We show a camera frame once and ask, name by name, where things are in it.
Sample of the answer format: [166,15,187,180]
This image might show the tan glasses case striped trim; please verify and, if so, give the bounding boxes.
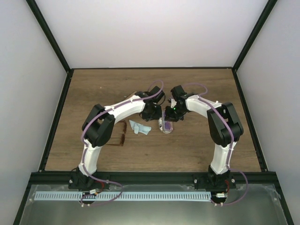
[158,111,165,131]

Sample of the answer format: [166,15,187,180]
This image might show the purple sunglasses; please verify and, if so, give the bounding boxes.
[162,112,173,134]

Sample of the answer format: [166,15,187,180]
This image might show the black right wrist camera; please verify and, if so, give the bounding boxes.
[171,85,186,101]

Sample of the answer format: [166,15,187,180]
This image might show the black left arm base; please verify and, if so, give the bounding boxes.
[68,167,109,190]

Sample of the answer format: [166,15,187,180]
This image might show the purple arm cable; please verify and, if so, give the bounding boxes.
[80,80,165,207]
[182,82,249,206]

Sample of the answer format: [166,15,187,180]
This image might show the brown sunglasses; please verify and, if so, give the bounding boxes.
[107,120,127,146]

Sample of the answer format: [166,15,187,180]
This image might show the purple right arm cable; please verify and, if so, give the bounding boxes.
[182,82,249,206]

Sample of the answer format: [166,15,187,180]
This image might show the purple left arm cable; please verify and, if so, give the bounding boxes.
[80,80,165,207]

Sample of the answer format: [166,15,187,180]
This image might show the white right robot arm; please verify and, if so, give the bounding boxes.
[164,94,244,189]

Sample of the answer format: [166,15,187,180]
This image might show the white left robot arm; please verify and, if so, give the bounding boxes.
[78,92,162,189]

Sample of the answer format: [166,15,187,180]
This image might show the light blue slotted cable duct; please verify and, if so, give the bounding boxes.
[34,191,211,202]

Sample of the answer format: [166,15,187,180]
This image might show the black aluminium frame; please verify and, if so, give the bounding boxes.
[14,0,295,225]

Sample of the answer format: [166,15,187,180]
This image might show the tan glasses case black trim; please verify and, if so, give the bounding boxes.
[125,91,136,100]

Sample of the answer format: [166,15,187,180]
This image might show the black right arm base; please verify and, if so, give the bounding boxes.
[193,165,236,191]

